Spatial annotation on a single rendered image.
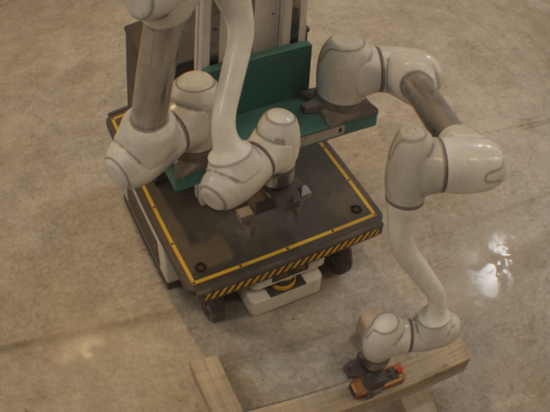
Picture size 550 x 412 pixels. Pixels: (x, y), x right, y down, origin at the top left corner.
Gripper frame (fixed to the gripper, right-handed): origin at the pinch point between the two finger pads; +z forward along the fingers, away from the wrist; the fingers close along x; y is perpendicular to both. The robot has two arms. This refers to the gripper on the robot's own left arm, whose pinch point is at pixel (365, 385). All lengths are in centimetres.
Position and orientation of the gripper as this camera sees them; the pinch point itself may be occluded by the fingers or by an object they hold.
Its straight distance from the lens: 242.4
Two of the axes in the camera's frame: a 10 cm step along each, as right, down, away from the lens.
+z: -0.5, 6.5, 7.6
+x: -3.6, -7.2, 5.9
